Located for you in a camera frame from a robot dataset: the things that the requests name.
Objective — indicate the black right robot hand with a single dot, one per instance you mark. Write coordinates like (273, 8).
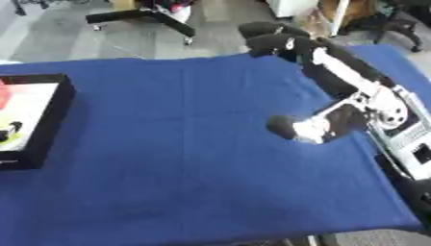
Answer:
(337, 78)

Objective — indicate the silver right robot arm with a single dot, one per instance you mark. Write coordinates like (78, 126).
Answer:
(404, 137)

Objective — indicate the black box with white inside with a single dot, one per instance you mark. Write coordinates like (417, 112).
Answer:
(53, 121)

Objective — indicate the black chair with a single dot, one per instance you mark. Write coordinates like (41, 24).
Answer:
(395, 22)

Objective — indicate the white cabinet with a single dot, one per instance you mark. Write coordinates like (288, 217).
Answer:
(290, 7)

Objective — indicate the black swivel chair base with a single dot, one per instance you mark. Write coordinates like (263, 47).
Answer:
(147, 16)

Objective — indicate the black and white toy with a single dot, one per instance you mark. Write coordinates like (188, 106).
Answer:
(10, 128)

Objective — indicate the red toy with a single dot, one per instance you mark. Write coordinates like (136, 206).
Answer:
(3, 93)

